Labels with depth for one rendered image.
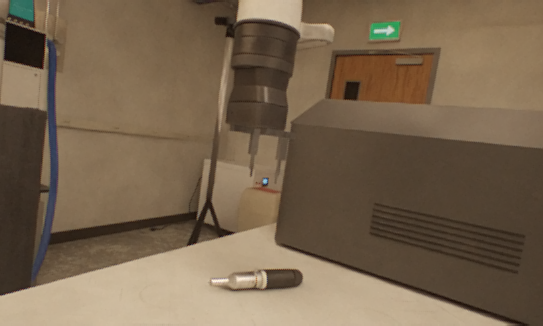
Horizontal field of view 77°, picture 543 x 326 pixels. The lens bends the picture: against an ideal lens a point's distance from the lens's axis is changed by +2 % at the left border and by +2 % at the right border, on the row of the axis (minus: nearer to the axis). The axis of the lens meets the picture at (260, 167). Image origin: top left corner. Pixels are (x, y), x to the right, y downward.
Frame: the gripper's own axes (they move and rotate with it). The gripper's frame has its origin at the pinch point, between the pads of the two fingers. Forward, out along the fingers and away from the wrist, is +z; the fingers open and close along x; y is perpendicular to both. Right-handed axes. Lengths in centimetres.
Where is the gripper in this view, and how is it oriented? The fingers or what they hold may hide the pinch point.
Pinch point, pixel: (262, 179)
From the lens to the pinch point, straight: 43.7
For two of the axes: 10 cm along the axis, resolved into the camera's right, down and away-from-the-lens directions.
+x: 6.2, 1.5, -7.7
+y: -7.7, -0.6, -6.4
